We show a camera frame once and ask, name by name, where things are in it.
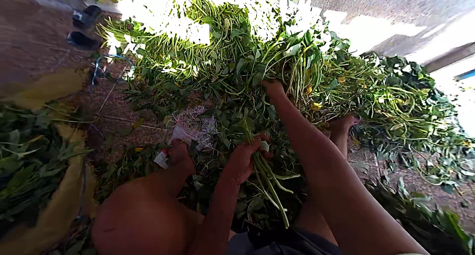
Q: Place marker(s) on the person's right hand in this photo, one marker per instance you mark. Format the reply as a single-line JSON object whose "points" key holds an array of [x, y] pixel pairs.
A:
{"points": [[274, 89]]}

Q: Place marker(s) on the person's left hand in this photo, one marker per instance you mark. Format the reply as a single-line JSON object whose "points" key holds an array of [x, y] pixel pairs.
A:
{"points": [[240, 161]]}

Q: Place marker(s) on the person's left fingers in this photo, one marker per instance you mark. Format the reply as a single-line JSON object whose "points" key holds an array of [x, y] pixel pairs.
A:
{"points": [[264, 137]]}

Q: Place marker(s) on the person's right fingers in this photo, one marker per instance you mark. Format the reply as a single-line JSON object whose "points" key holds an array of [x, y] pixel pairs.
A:
{"points": [[265, 83]]}

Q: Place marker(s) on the bunch of long green stems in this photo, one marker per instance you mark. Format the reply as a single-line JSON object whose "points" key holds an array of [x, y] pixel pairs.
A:
{"points": [[266, 173]]}

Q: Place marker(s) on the person's right forearm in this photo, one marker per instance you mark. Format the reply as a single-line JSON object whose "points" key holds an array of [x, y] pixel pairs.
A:
{"points": [[334, 173]]}

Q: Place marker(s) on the scattered loose green leaves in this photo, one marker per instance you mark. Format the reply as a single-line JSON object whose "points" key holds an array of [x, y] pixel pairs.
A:
{"points": [[230, 125]]}

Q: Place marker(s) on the large pile of leafy vines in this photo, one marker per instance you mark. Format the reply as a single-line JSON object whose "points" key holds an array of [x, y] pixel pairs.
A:
{"points": [[237, 58]]}

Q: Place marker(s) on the white plastic scrap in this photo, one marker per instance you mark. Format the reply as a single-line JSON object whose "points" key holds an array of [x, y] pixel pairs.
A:
{"points": [[182, 133]]}

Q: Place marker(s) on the white red scrap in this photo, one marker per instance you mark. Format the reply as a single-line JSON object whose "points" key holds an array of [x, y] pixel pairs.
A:
{"points": [[161, 159]]}

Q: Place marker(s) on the person's legs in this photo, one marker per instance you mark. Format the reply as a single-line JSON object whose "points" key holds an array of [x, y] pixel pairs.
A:
{"points": [[137, 214]]}

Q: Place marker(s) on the heap of dark green leaves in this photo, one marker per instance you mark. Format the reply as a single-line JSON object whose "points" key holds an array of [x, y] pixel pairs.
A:
{"points": [[426, 218], [28, 166]]}

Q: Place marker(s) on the dark sandal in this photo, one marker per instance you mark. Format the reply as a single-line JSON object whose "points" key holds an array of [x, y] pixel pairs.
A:
{"points": [[86, 18], [82, 40]]}

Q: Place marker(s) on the yellowish brown sack cloth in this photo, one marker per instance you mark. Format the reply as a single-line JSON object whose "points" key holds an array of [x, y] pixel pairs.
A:
{"points": [[61, 206]]}

